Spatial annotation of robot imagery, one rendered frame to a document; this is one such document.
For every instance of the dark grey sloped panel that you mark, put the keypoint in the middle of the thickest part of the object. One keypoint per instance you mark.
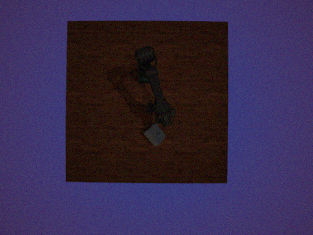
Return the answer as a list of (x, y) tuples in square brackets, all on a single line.
[(155, 135)]

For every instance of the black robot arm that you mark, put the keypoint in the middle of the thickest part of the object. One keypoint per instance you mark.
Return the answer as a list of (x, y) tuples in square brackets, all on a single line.
[(163, 109)]

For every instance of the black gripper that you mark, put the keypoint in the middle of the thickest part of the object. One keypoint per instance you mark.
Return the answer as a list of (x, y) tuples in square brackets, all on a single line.
[(150, 109)]

